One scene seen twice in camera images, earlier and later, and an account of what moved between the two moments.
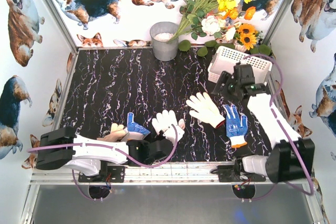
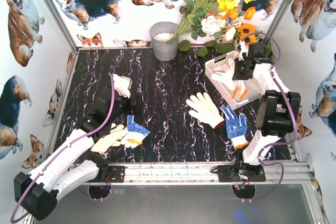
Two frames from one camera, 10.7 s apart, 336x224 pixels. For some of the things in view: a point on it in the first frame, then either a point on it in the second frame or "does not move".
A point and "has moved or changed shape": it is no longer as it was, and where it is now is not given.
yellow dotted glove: (164, 122) has moved or changed shape
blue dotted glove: (136, 132) does not move
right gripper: (221, 83) → (240, 73)
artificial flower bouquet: (214, 6) does not move
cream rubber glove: (116, 131) does not move
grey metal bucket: (160, 33) does not move
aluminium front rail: (155, 173) does not move
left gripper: (159, 149) → (135, 104)
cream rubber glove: (207, 109) does not move
